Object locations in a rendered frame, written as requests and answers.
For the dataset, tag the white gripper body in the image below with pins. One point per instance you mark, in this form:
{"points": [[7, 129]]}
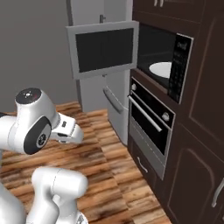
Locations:
{"points": [[73, 134]]}

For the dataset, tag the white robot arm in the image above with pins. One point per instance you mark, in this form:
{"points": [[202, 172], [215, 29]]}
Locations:
{"points": [[35, 119]]}

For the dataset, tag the grey microwave door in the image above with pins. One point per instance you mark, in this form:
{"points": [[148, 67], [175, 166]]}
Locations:
{"points": [[102, 49]]}

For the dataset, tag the black microwave oven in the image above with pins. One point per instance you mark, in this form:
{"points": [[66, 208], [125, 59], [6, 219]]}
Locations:
{"points": [[181, 67]]}

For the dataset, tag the grey fridge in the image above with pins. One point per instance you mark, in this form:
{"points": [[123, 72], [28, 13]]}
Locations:
{"points": [[93, 93]]}

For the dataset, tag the black and silver oven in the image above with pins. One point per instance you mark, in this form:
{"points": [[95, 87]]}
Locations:
{"points": [[148, 128]]}

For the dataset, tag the silver oven knob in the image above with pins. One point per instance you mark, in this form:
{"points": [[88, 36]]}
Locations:
{"points": [[134, 87], [165, 116]]}

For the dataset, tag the dark brown drawer front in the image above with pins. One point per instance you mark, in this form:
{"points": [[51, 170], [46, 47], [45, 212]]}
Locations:
{"points": [[145, 175]]}

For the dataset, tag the white round plate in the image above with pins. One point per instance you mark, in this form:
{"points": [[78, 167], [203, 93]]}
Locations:
{"points": [[162, 70]]}

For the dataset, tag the arched dark brown cupboard door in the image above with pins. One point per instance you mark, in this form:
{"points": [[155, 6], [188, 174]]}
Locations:
{"points": [[192, 189]]}

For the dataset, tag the tall dark brown cupboard door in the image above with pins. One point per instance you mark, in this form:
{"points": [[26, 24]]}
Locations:
{"points": [[207, 87]]}

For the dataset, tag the dark brown overhead cupboard door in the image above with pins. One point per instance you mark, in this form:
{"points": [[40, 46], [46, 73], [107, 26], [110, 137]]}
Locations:
{"points": [[175, 10]]}

